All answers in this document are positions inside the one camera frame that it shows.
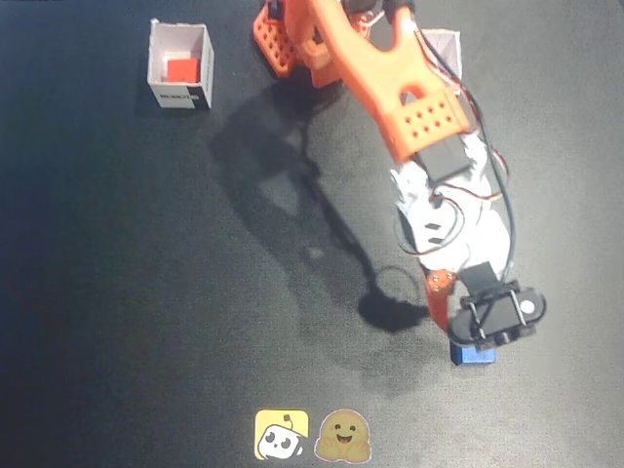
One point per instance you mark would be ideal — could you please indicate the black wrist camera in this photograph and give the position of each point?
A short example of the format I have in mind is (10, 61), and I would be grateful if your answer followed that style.
(502, 312)

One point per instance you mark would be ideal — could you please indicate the hugging face emoji sticker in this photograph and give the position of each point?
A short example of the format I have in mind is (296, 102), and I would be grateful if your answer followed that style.
(342, 435)

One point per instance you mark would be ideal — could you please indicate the orange and white robot arm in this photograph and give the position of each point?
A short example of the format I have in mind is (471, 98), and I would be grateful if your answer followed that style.
(380, 73)

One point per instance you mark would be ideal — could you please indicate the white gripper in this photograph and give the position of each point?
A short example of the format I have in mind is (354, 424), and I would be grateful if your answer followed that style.
(440, 299)

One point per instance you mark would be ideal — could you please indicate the red cube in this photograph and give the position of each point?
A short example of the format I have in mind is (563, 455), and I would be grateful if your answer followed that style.
(183, 70)

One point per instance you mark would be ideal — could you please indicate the blue cube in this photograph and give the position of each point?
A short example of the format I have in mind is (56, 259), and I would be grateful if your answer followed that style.
(470, 357)

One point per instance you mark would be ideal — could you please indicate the white cardboard box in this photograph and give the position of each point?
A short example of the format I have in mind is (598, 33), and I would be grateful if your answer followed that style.
(175, 97)
(451, 46)

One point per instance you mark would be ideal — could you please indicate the yellow robot sticker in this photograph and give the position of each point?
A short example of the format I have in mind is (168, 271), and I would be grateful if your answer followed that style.
(280, 434)

